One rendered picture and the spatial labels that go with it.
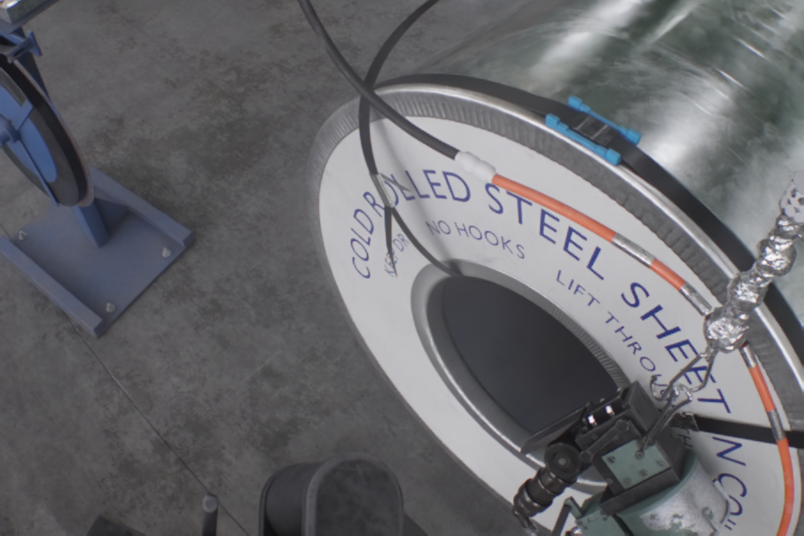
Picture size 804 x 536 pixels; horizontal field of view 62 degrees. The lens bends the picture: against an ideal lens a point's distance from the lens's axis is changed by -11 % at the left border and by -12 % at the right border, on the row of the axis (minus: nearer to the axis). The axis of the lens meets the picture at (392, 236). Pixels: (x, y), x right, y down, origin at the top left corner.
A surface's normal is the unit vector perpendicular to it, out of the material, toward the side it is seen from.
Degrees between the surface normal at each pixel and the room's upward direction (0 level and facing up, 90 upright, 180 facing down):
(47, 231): 0
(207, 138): 0
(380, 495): 31
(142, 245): 0
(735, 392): 90
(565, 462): 58
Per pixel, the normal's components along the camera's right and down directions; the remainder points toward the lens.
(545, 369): 0.12, -0.51
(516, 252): -0.70, 0.56
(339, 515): 0.46, -0.35
